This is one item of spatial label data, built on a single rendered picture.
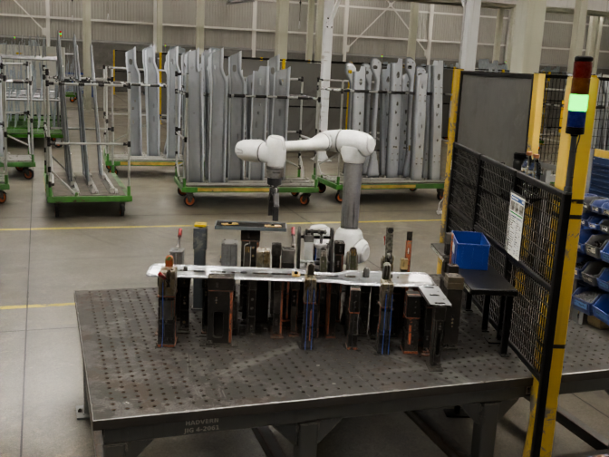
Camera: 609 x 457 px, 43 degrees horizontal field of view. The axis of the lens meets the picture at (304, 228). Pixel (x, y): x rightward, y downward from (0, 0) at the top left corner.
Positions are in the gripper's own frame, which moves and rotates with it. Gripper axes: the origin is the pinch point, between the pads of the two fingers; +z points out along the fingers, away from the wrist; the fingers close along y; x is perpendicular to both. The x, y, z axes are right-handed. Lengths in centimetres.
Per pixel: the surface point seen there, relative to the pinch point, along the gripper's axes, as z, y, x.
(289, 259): 18.4, 19.1, 5.9
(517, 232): -7, 66, 103
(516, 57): -97, -647, 454
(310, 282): 19, 57, 8
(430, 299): 21, 78, 59
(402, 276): 21, 40, 59
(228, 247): 12.5, 18.1, -24.6
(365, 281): 21, 49, 37
